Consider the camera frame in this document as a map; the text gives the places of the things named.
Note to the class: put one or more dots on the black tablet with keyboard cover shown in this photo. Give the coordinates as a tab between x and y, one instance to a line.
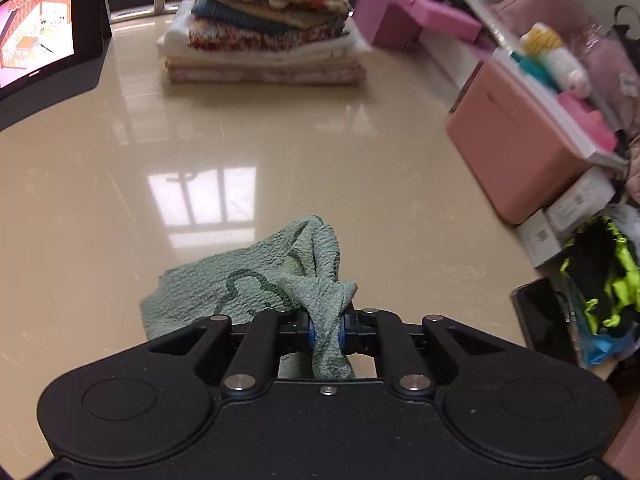
51	51

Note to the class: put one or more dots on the black smartphone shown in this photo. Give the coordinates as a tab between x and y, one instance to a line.
543	321

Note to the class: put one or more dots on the stack of folded blankets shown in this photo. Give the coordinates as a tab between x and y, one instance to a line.
300	42

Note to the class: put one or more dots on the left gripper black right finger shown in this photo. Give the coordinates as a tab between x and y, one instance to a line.
410	359

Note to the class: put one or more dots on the black and neon-yellow garment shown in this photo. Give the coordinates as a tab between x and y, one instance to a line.
602	263

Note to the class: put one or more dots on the colourful plush toy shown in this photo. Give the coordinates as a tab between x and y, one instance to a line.
584	90

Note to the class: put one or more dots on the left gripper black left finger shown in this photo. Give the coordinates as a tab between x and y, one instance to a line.
242	361

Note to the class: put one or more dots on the green patterned garment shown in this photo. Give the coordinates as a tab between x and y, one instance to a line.
294	269

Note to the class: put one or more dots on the pink storage box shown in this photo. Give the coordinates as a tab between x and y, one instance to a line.
513	148

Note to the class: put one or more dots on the pink soft bag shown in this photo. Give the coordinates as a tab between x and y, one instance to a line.
566	17

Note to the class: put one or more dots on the white cardboard box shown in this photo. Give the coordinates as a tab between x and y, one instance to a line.
544	232

